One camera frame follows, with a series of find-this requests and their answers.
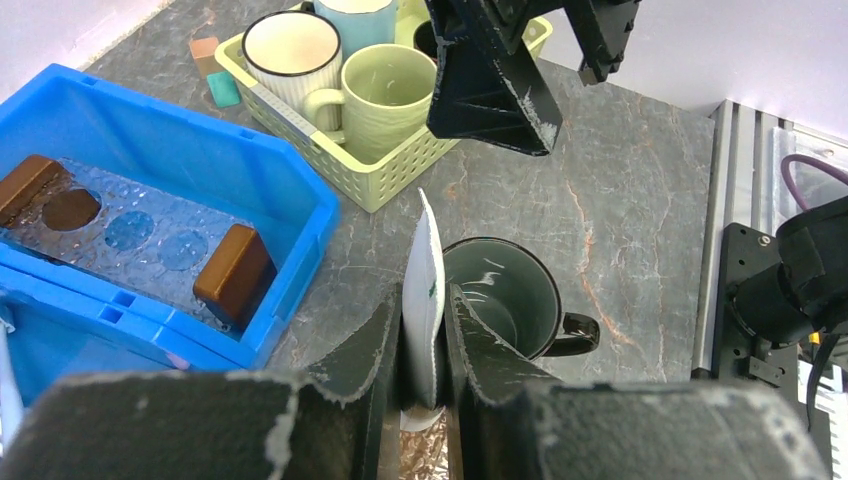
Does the dark green enamel mug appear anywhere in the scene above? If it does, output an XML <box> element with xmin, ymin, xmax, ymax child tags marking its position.
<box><xmin>443</xmin><ymin>237</ymin><xmax>600</xmax><ymax>360</ymax></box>

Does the blue three-compartment bin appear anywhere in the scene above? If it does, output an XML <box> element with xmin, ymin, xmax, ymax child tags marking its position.
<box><xmin>1</xmin><ymin>64</ymin><xmax>340</xmax><ymax>406</ymax></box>

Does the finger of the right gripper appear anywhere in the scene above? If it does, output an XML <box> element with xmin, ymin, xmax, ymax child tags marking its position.
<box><xmin>426</xmin><ymin>1</ymin><xmax>563</xmax><ymax>156</ymax></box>
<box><xmin>563</xmin><ymin>0</ymin><xmax>641</xmax><ymax>85</ymax></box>

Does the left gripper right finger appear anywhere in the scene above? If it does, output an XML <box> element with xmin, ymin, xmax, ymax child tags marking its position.
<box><xmin>444</xmin><ymin>286</ymin><xmax>831</xmax><ymax>479</ymax></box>

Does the acrylic holder with wood ends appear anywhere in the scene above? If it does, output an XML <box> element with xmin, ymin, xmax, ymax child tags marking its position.
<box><xmin>1</xmin><ymin>155</ymin><xmax>277</xmax><ymax>332</ymax></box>

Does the clear acrylic toothbrush holder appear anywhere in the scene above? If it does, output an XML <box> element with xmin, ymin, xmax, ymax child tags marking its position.
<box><xmin>399</xmin><ymin>413</ymin><xmax>450</xmax><ymax>480</ymax></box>

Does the light blue mug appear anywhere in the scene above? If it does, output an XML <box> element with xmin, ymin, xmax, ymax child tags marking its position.
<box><xmin>314</xmin><ymin>0</ymin><xmax>398</xmax><ymax>60</ymax></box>

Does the small brown block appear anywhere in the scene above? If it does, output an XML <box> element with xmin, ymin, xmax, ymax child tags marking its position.
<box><xmin>188</xmin><ymin>36</ymin><xmax>224</xmax><ymax>79</ymax></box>

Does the light green plastic basket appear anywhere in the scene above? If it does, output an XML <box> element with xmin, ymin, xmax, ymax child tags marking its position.
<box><xmin>213</xmin><ymin>0</ymin><xmax>554</xmax><ymax>215</ymax></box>

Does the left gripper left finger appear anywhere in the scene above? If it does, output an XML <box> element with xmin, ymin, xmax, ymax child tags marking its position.
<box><xmin>1</xmin><ymin>285</ymin><xmax>402</xmax><ymax>479</ymax></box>

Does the white ribbed mug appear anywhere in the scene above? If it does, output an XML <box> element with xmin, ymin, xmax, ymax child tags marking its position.
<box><xmin>242</xmin><ymin>10</ymin><xmax>343</xmax><ymax>115</ymax></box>

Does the dark brown mug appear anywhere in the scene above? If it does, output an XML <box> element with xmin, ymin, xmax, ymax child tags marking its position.
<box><xmin>413</xmin><ymin>21</ymin><xmax>438</xmax><ymax>64</ymax></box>

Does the white toothbrush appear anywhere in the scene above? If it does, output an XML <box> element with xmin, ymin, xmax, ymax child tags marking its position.
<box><xmin>1</xmin><ymin>305</ymin><xmax>26</xmax><ymax>454</ymax></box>

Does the white toothpaste tube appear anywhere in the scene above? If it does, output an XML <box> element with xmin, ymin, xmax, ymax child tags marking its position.
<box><xmin>400</xmin><ymin>189</ymin><xmax>446</xmax><ymax>432</ymax></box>

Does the light green mug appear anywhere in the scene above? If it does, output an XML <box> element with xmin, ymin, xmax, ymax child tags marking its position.
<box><xmin>304</xmin><ymin>44</ymin><xmax>437</xmax><ymax>165</ymax></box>

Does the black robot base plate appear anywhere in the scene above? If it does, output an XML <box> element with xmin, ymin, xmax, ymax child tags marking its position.
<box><xmin>692</xmin><ymin>218</ymin><xmax>847</xmax><ymax>456</ymax></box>

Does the small teal block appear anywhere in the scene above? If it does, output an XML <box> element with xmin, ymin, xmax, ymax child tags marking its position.
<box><xmin>206</xmin><ymin>71</ymin><xmax>241</xmax><ymax>108</ymax></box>

